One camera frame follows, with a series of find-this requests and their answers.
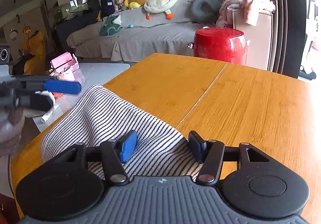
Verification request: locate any green dinosaur plush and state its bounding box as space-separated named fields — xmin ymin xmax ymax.
xmin=99 ymin=14 xmax=124 ymax=38

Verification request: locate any pink storage box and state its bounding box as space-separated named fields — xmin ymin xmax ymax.
xmin=48 ymin=52 xmax=85 ymax=85

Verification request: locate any red round stool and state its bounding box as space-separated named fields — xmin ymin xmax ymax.
xmin=187 ymin=27 xmax=248 ymax=65

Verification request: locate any grey striped knit garment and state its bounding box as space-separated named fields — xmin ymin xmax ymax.
xmin=41 ymin=85 xmax=202 ymax=178

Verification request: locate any grey covered sofa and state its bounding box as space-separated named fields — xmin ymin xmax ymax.
xmin=66 ymin=0 xmax=274 ymax=71

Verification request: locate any grey neck pillow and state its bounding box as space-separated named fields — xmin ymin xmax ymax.
xmin=190 ymin=0 xmax=221 ymax=24

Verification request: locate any pink clothes pile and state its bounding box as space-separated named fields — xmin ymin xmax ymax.
xmin=216 ymin=0 xmax=276 ymax=28

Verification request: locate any white marble coffee table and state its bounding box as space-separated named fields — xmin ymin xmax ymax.
xmin=22 ymin=62 xmax=131 ymax=133

